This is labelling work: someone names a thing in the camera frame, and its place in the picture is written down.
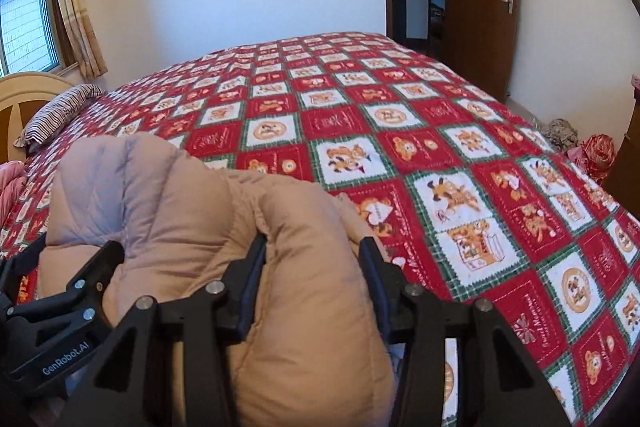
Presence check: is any cream wooden headboard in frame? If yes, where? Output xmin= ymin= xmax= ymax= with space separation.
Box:
xmin=0 ymin=73 xmax=76 ymax=164

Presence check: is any beige puffer down coat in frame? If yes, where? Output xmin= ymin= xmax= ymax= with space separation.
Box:
xmin=37 ymin=132 xmax=402 ymax=427

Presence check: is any brown wooden cabinet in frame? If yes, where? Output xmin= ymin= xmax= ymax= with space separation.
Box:
xmin=601 ymin=77 xmax=640 ymax=210

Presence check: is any striped pillow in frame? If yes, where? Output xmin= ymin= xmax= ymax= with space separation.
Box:
xmin=13 ymin=83 xmax=109 ymax=154

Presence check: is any brown wooden door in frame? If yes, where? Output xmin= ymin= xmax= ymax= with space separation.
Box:
xmin=442 ymin=0 xmax=519 ymax=102

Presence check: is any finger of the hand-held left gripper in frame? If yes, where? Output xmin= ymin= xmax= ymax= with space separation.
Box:
xmin=12 ymin=240 xmax=126 ymax=315
xmin=0 ymin=234 xmax=49 ymax=293

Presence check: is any red patchwork printed blanket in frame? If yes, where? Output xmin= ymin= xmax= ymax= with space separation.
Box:
xmin=0 ymin=32 xmax=640 ymax=427

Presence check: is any pink quilt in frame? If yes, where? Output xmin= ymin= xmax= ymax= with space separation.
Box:
xmin=0 ymin=160 xmax=29 ymax=229

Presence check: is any grey cloth pile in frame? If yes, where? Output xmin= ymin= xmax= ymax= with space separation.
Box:
xmin=542 ymin=118 xmax=581 ymax=154

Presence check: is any window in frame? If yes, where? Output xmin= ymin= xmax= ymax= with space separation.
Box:
xmin=0 ymin=0 xmax=64 ymax=78

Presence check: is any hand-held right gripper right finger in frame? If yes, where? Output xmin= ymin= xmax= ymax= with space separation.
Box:
xmin=357 ymin=236 xmax=571 ymax=427

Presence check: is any red patterned bag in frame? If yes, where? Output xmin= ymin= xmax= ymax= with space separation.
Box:
xmin=567 ymin=133 xmax=617 ymax=184

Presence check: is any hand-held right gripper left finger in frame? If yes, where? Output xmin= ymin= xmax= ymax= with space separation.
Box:
xmin=57 ymin=232 xmax=268 ymax=427

